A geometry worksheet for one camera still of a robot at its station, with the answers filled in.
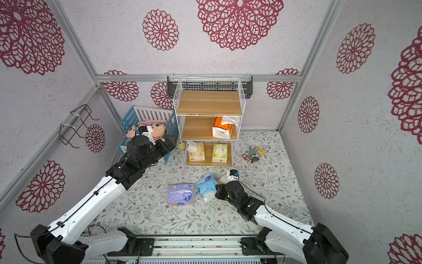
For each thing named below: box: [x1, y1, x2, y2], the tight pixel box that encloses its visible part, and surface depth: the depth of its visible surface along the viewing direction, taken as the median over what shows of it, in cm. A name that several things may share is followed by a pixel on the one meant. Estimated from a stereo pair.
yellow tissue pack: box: [217, 174, 237, 185], surface depth 76 cm
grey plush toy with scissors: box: [241, 146, 266, 164], surface depth 102 cm
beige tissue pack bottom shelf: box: [186, 140, 206, 162], surface depth 103 cm
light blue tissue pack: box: [195, 173, 219, 202], surface depth 85 cm
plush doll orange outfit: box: [125, 125, 137, 139], surface depth 105 cm
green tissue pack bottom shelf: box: [212, 143, 229, 164], surface depth 102 cm
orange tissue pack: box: [212, 116, 234, 140], surface depth 82 cm
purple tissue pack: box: [167, 183, 194, 206], surface depth 86 cm
